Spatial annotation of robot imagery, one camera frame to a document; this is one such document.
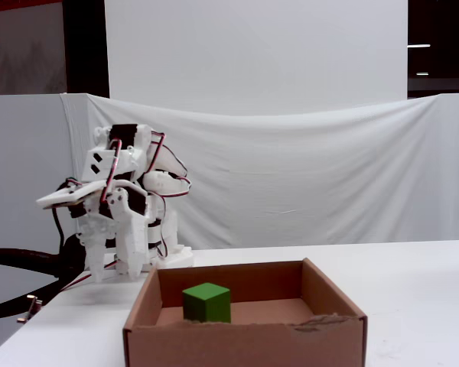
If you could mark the black table clamp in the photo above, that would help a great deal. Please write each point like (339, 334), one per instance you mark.
(30, 260)

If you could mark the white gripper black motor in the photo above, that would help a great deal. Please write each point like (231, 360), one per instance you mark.
(119, 218)

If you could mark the white partition panel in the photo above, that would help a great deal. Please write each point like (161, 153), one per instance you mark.
(23, 145)

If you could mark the white backdrop board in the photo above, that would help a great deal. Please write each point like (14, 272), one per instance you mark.
(252, 49)

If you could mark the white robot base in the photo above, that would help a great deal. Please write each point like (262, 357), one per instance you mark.
(180, 257)

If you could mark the brown cardboard box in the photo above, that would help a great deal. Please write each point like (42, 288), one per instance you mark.
(233, 346)

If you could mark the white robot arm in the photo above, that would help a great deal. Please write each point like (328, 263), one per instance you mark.
(162, 183)

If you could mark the white draped cloth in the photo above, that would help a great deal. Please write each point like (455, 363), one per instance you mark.
(290, 172)

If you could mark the grey cabinet door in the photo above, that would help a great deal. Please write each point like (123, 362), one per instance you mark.
(27, 46)

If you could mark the green cube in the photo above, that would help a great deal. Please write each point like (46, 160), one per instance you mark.
(206, 304)

